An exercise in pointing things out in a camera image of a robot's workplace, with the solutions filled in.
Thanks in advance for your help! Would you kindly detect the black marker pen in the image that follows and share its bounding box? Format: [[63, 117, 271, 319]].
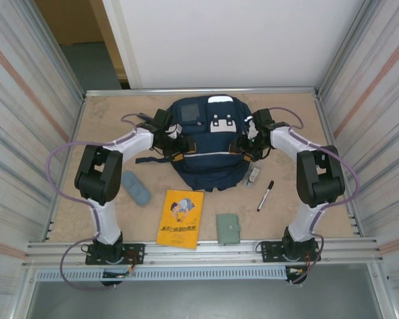
[[256, 180, 275, 213]]

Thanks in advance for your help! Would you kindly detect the green wallet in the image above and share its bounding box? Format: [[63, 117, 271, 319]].
[[215, 213, 241, 246]]

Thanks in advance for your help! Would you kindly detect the grey slotted cable duct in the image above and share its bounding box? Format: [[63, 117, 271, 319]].
[[35, 267, 289, 282]]

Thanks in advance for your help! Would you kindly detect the grey-blue pencil case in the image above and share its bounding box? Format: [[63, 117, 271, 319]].
[[121, 170, 151, 207]]

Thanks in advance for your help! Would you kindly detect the yellow book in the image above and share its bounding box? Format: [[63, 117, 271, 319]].
[[156, 189, 204, 250]]

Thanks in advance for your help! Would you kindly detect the navy blue backpack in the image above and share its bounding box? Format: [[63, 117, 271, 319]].
[[135, 94, 254, 193]]

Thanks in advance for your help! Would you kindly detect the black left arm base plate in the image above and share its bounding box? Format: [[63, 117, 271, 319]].
[[85, 243, 146, 266]]

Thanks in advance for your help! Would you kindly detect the wide aluminium mounting rail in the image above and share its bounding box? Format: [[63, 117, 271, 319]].
[[25, 236, 385, 266]]

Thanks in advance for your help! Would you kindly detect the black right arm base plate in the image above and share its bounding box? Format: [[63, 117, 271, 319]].
[[261, 241, 322, 263]]

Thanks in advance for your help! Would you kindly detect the small green circuit board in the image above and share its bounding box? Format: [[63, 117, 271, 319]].
[[102, 269, 136, 279]]

